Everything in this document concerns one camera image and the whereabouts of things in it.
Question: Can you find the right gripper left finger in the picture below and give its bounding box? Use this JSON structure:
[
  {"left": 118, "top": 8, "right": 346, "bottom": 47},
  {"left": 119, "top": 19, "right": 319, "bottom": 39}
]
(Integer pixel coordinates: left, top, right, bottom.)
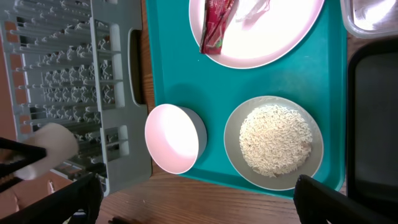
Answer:
[{"left": 1, "top": 174, "right": 103, "bottom": 224}]

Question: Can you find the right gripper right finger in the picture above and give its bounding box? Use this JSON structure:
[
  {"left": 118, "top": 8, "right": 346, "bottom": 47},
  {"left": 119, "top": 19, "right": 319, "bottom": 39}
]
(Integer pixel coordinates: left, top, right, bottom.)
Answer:
[{"left": 293, "top": 175, "right": 396, "bottom": 224}]

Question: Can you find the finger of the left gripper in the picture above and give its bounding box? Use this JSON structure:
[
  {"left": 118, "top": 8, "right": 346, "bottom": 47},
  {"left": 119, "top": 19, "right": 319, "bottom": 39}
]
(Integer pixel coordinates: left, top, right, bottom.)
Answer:
[
  {"left": 1, "top": 138, "right": 47, "bottom": 176},
  {"left": 0, "top": 174, "right": 17, "bottom": 193}
]

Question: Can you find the white paper cup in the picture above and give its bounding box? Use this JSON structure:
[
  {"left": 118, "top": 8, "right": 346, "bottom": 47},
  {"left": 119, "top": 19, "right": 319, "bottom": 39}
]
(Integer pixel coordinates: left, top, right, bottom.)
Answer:
[{"left": 15, "top": 123, "right": 79, "bottom": 180}]

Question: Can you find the white rice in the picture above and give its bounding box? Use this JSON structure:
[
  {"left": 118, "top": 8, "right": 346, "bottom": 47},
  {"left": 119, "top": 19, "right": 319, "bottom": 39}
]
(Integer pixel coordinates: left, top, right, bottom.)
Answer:
[{"left": 239, "top": 105, "right": 313, "bottom": 177}]

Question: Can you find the grey bowl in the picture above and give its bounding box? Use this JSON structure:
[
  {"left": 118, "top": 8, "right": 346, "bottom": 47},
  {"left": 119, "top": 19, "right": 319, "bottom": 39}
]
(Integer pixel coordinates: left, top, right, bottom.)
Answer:
[{"left": 224, "top": 96, "right": 324, "bottom": 190}]

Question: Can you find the white tissue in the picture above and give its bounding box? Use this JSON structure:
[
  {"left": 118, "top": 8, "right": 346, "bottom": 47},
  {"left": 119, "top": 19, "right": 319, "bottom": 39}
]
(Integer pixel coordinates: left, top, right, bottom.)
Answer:
[{"left": 235, "top": 0, "right": 270, "bottom": 22}]

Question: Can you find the red snack wrapper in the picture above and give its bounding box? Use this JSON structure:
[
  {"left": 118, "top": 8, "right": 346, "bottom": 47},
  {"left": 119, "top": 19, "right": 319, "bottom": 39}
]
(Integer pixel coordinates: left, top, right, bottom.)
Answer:
[{"left": 200, "top": 0, "right": 234, "bottom": 55}]

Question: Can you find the grey dishwasher rack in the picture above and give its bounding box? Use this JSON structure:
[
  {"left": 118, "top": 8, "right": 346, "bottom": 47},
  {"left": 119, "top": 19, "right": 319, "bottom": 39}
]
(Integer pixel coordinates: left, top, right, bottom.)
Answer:
[{"left": 1, "top": 0, "right": 152, "bottom": 195}]

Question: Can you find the black tray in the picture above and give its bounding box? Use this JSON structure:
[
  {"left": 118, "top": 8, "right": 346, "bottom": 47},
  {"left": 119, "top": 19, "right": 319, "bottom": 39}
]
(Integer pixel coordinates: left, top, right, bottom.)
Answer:
[{"left": 346, "top": 39, "right": 398, "bottom": 218}]

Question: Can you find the large white plate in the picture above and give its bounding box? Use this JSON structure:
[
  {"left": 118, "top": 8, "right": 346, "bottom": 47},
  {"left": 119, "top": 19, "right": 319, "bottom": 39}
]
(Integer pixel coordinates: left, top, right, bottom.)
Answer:
[{"left": 208, "top": 0, "right": 325, "bottom": 69}]

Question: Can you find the clear plastic bin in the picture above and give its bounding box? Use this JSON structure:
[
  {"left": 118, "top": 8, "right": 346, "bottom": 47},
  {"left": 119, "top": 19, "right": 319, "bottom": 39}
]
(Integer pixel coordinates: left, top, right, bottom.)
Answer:
[{"left": 340, "top": 0, "right": 397, "bottom": 39}]

